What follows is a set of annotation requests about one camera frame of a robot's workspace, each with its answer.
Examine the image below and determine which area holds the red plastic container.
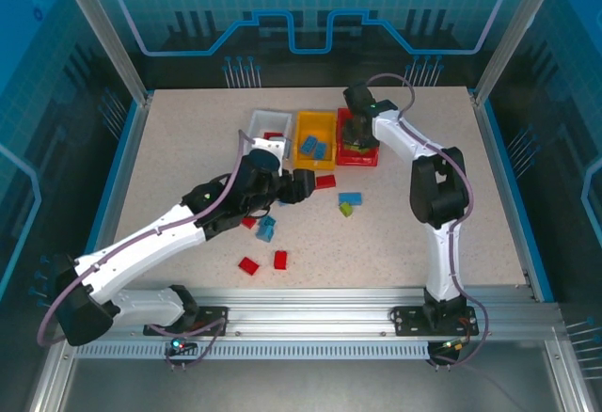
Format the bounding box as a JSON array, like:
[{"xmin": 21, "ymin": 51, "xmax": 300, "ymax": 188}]
[{"xmin": 336, "ymin": 107, "xmax": 381, "ymax": 167}]

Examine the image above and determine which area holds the yellow plastic container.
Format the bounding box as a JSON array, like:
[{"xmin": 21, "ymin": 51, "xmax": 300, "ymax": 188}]
[{"xmin": 292, "ymin": 110, "xmax": 340, "ymax": 171}]

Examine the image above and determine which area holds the white plastic container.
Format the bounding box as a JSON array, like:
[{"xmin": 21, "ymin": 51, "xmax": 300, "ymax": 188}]
[{"xmin": 246, "ymin": 109, "xmax": 293, "ymax": 150}]

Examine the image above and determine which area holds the small circuit board with LEDs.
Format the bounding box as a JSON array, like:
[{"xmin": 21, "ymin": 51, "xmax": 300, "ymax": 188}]
[
  {"xmin": 164, "ymin": 334, "xmax": 198, "ymax": 357},
  {"xmin": 430, "ymin": 339, "xmax": 471, "ymax": 361}
]

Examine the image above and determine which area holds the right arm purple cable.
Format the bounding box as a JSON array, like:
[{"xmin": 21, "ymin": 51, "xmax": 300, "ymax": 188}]
[{"xmin": 366, "ymin": 72, "xmax": 493, "ymax": 372}]

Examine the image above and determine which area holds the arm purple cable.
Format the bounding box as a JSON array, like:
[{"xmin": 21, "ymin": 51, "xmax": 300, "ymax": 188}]
[
  {"xmin": 366, "ymin": 72, "xmax": 493, "ymax": 372},
  {"xmin": 36, "ymin": 129, "xmax": 258, "ymax": 372}
]

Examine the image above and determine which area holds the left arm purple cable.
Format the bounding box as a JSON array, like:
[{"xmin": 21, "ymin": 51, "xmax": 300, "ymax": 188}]
[{"xmin": 36, "ymin": 129, "xmax": 258, "ymax": 372}]

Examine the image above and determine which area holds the aluminium mounting rail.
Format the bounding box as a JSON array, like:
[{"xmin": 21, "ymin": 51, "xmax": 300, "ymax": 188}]
[{"xmin": 63, "ymin": 287, "xmax": 565, "ymax": 338}]

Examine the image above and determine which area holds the aluminium table side rail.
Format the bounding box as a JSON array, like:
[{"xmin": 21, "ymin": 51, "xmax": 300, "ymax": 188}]
[
  {"xmin": 472, "ymin": 91, "xmax": 542, "ymax": 300},
  {"xmin": 87, "ymin": 91, "xmax": 154, "ymax": 305}
]

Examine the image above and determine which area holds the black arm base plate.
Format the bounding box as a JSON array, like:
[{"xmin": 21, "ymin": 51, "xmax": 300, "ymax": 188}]
[
  {"xmin": 392, "ymin": 305, "xmax": 480, "ymax": 338},
  {"xmin": 143, "ymin": 306, "xmax": 230, "ymax": 338}
]

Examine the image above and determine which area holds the slotted grey cable duct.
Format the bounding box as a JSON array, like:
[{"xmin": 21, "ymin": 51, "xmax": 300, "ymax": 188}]
[{"xmin": 73, "ymin": 340, "xmax": 434, "ymax": 361}]

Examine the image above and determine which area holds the aluminium frame post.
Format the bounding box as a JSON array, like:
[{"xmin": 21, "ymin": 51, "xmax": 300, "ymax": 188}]
[
  {"xmin": 472, "ymin": 0, "xmax": 561, "ymax": 105},
  {"xmin": 51, "ymin": 0, "xmax": 154, "ymax": 105}
]

